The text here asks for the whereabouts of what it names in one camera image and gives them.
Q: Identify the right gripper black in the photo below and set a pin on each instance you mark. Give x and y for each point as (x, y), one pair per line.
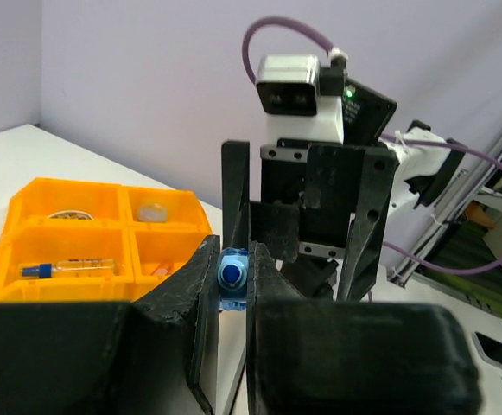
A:
(322, 211)

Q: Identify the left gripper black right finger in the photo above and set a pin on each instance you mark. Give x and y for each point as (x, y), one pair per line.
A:
(319, 356)

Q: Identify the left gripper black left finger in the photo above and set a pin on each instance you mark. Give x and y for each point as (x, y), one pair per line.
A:
(157, 355)

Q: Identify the blue highlighter pen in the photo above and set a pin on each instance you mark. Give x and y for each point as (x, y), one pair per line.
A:
(232, 276)

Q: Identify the small blue-capped glue bottle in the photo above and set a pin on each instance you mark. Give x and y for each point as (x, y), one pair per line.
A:
(71, 268)

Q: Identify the clear tape roll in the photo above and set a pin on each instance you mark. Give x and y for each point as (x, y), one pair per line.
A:
(70, 215)

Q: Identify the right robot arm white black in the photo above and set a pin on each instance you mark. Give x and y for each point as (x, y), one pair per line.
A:
(425, 162)

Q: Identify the smartphone with white case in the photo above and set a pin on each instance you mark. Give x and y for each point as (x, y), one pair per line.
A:
(490, 350)

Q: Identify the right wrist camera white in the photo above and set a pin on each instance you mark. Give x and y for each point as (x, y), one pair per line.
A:
(288, 86)

